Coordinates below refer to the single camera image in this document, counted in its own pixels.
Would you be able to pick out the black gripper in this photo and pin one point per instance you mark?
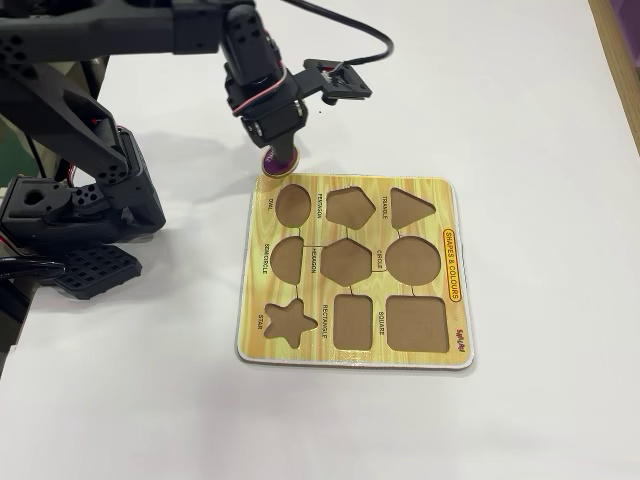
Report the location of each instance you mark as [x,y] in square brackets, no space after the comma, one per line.
[276,125]

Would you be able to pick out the purple oval piece yellow pin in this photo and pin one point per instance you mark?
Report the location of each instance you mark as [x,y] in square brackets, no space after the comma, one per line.
[272,172]

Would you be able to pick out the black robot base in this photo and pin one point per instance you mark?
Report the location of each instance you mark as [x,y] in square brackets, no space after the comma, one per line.
[50,210]

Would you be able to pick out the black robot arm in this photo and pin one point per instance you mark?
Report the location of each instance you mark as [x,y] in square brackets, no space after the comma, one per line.
[65,110]

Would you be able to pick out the wooden shape puzzle board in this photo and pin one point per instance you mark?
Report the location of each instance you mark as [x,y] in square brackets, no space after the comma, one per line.
[450,200]

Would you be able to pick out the purple plastic object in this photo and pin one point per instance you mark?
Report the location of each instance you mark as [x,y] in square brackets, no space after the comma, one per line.
[634,30]

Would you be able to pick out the black grid table clamp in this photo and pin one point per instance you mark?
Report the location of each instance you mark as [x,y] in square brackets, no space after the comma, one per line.
[95,272]

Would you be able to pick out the green patterned cloth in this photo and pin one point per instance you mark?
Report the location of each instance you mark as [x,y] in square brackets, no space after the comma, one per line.
[15,150]

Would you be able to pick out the glossy black curved bar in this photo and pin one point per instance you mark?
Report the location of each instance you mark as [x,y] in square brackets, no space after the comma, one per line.
[30,267]

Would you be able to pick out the tan wooden edge strip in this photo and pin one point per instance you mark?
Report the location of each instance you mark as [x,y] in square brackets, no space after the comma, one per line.
[612,30]

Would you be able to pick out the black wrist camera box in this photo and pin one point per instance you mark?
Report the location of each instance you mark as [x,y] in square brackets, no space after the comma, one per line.
[345,82]

